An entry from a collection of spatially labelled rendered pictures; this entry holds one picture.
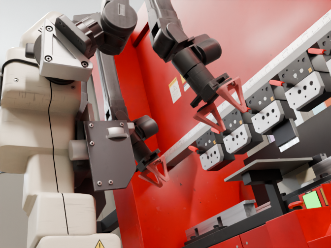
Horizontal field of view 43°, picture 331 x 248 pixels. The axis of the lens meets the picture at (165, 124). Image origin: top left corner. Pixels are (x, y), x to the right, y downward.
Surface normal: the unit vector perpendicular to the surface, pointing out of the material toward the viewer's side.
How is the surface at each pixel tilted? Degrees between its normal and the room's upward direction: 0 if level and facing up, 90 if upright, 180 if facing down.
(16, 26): 180
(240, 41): 90
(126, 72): 90
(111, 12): 90
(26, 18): 180
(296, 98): 90
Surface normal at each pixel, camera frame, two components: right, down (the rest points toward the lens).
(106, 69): 0.32, -0.45
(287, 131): -0.86, -0.01
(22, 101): 0.09, 0.89
